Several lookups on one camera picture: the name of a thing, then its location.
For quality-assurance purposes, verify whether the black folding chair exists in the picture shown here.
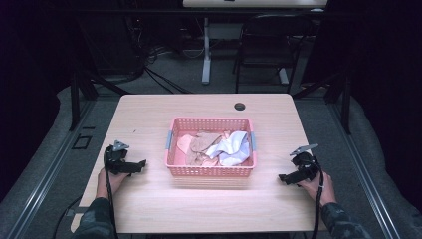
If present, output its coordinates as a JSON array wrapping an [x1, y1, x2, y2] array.
[[232, 12, 317, 95]]

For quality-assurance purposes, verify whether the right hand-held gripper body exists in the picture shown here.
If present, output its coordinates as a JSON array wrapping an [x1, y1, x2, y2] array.
[[289, 142, 321, 182]]

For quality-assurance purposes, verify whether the pale pink cloth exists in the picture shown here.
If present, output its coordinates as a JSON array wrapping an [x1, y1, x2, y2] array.
[[176, 133, 195, 155]]

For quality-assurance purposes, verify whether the black floor socket frame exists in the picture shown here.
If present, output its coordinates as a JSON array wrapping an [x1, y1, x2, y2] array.
[[71, 133, 94, 150]]

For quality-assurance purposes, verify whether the black metal stand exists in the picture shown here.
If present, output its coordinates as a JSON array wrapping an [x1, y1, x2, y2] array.
[[292, 71, 353, 135], [68, 19, 130, 132]]

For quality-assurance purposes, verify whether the white desk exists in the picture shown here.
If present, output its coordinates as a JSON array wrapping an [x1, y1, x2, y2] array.
[[181, 0, 329, 86]]

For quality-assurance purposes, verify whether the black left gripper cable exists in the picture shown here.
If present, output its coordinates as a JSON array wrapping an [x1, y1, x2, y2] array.
[[104, 145, 119, 239]]

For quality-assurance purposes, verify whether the person's right hand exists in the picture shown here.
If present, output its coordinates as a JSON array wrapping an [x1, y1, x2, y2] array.
[[298, 170, 337, 207]]

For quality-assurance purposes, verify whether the tan stocking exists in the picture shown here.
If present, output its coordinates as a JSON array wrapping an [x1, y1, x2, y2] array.
[[184, 131, 223, 166]]

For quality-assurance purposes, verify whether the person's left hand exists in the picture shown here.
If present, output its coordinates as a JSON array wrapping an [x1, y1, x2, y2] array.
[[96, 166, 129, 200]]

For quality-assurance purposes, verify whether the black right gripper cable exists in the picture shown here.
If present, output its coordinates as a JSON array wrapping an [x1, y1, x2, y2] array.
[[311, 162, 325, 239]]

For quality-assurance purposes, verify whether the pink plastic basket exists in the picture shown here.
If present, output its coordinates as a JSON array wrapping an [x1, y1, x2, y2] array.
[[164, 116, 258, 178]]

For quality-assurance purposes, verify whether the bundle of floor cables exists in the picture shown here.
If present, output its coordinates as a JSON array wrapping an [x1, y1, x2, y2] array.
[[123, 14, 207, 95]]

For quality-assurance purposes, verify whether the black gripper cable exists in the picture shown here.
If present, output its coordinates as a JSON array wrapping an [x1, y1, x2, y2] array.
[[311, 162, 325, 239], [104, 145, 119, 239]]

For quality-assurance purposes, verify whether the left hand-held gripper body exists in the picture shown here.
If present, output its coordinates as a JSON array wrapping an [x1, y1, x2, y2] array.
[[104, 139, 134, 176]]

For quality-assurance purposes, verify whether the white lavender cloth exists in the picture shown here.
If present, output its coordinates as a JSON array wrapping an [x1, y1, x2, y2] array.
[[205, 130, 251, 167]]

